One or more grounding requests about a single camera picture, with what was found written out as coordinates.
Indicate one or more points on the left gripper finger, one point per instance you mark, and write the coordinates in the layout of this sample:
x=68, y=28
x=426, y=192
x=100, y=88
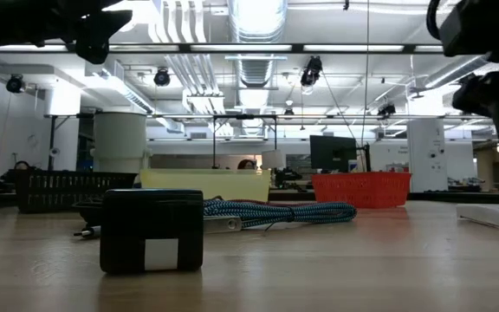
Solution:
x=95, y=34

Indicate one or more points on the black wall charger cube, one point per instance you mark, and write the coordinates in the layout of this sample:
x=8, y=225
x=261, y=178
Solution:
x=150, y=216

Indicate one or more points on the blue marker pen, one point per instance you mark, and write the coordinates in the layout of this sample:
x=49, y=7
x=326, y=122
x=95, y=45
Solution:
x=275, y=212

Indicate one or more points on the yellow plastic bin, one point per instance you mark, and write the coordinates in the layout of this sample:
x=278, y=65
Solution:
x=215, y=184

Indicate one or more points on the black ceiling spotlight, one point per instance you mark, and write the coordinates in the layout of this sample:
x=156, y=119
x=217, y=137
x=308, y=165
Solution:
x=311, y=71
x=386, y=109
x=161, y=77
x=14, y=83

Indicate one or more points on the white cylindrical container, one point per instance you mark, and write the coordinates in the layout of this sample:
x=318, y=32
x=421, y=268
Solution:
x=119, y=138

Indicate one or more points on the white building column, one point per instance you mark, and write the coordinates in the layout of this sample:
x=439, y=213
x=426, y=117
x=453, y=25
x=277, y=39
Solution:
x=426, y=156

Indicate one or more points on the person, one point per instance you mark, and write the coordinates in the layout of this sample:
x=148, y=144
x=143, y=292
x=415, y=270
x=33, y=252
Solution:
x=21, y=165
x=246, y=164

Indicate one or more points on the black plastic basket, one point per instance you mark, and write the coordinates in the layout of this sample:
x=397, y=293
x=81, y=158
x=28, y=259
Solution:
x=67, y=190

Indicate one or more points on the white and green box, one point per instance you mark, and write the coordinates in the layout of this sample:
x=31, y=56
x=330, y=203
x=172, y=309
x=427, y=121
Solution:
x=496, y=215

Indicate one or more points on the black computer monitor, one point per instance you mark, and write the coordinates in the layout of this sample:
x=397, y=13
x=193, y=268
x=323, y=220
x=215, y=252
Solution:
x=332, y=151

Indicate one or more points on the red plastic basket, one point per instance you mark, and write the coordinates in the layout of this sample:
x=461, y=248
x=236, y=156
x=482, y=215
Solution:
x=362, y=188

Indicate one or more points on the white lamp shade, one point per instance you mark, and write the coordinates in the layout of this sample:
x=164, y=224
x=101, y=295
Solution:
x=272, y=159

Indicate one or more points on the silver flash drive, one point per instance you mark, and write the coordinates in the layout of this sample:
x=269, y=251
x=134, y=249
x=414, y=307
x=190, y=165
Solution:
x=221, y=224

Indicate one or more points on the black overhead frame bar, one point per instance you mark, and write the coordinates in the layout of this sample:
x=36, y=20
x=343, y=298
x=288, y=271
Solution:
x=241, y=48

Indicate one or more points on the silver ceiling air duct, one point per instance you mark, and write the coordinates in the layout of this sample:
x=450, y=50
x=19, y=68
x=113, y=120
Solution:
x=256, y=26

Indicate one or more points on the black background rig frame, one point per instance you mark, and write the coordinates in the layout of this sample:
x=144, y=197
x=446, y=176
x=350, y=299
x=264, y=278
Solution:
x=245, y=117

